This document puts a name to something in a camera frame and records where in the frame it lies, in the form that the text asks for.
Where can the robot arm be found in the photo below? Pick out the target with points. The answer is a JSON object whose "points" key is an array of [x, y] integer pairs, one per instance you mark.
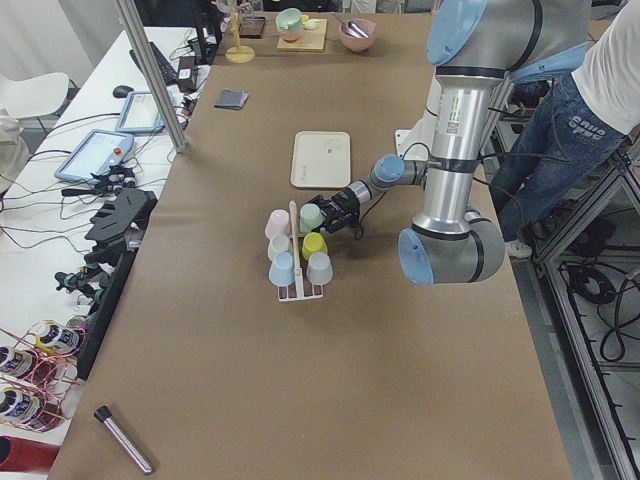
{"points": [[473, 46]]}

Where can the pink bowl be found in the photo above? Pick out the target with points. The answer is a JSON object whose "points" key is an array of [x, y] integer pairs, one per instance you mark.
{"points": [[356, 42]]}

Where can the grey folded cloth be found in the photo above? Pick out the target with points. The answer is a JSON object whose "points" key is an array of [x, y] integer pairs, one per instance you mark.
{"points": [[231, 99]]}

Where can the red object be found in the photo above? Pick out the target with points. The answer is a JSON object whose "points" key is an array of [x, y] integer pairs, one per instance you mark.
{"points": [[21, 455]]}

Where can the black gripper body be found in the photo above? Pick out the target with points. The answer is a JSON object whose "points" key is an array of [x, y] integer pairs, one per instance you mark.
{"points": [[344, 203]]}

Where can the aluminium frame post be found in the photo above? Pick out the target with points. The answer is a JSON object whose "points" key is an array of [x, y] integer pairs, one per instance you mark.
{"points": [[131, 21]]}

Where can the metal tube black cap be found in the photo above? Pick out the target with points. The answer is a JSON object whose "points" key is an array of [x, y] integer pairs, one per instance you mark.
{"points": [[105, 416]]}

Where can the black computer mouse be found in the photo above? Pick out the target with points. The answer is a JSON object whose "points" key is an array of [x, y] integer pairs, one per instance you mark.
{"points": [[121, 91]]}

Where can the yellow cup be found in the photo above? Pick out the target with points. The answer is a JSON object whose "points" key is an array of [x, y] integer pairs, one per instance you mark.
{"points": [[313, 242]]}

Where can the blue cup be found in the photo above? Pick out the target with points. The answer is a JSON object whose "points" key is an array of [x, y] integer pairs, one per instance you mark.
{"points": [[281, 272]]}

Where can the green cup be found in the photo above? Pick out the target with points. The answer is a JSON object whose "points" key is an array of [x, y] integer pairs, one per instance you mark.
{"points": [[310, 218]]}

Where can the cream cup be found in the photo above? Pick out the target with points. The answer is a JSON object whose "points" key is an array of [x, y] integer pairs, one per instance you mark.
{"points": [[278, 243]]}

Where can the white chair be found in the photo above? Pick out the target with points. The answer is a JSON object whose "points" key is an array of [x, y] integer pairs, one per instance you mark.
{"points": [[34, 97]]}

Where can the dark brown tray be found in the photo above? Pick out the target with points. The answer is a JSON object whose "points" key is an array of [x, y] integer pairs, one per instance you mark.
{"points": [[252, 27]]}

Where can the green bowl stack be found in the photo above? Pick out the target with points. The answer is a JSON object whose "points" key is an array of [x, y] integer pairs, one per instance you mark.
{"points": [[289, 24]]}

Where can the white wire cup rack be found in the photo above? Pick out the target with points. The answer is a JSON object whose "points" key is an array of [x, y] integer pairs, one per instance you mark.
{"points": [[301, 289]]}

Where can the person in jeans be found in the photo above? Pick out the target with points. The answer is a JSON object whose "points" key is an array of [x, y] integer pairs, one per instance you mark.
{"points": [[577, 126]]}

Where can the wooden cutting board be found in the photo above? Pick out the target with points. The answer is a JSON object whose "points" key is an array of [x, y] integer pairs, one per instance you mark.
{"points": [[305, 40]]}

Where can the black keyboard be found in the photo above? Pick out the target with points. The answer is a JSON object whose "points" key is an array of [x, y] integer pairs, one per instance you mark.
{"points": [[168, 73]]}

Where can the blue teach pendant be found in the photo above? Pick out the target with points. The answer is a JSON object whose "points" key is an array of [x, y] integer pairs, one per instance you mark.
{"points": [[95, 155]]}

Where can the cream rabbit tray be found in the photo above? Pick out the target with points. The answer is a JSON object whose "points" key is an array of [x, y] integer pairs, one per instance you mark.
{"points": [[321, 160]]}

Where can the copper wire spool basket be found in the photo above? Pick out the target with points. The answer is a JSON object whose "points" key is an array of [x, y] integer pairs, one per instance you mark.
{"points": [[38, 371]]}

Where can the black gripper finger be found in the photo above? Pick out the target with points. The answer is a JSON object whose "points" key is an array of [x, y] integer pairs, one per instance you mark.
{"points": [[331, 222], [324, 204]]}

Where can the pink cup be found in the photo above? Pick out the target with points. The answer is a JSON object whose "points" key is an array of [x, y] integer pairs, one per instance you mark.
{"points": [[278, 223]]}

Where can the wooden stand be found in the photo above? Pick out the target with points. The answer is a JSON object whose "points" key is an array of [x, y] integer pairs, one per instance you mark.
{"points": [[238, 53]]}

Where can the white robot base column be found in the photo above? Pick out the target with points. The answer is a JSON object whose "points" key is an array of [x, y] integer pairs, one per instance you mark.
{"points": [[416, 143]]}

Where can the grey cup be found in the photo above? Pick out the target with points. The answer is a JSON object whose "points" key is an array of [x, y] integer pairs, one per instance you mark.
{"points": [[319, 268]]}

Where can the black tool holder rack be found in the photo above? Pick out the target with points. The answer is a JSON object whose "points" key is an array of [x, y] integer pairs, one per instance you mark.
{"points": [[109, 225]]}

